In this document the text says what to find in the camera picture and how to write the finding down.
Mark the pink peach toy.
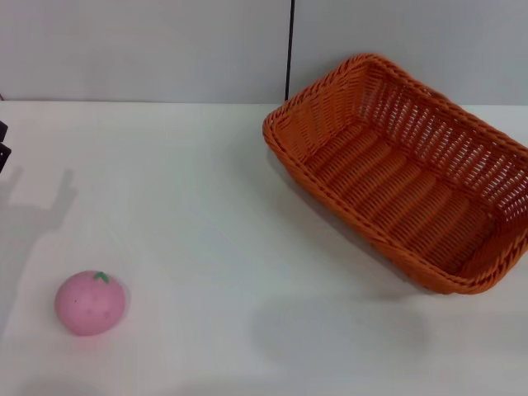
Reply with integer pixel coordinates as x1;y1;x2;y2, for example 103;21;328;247
54;270;128;338

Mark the orange woven plastic basket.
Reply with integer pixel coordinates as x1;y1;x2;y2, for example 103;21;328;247
262;52;528;296

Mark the black vertical wall strip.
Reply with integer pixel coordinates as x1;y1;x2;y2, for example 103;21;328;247
283;0;297;101

